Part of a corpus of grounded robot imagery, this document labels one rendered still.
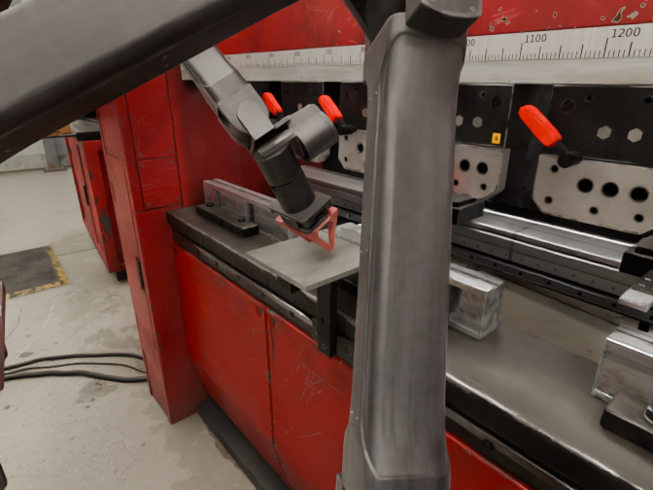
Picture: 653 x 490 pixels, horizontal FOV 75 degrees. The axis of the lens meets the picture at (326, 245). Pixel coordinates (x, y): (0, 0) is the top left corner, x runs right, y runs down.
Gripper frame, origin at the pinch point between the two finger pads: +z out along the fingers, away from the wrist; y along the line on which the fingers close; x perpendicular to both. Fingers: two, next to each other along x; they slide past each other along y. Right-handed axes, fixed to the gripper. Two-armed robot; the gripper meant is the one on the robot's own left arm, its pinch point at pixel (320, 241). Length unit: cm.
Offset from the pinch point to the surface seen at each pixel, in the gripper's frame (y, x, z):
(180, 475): 60, 62, 84
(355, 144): 6.5, -19.4, -6.1
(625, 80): -36.2, -26.3, -16.6
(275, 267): 0.5, 9.3, -2.0
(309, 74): 21.3, -25.7, -16.7
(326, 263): -3.8, 2.5, 1.6
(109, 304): 204, 51, 93
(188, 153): 86, -12, 5
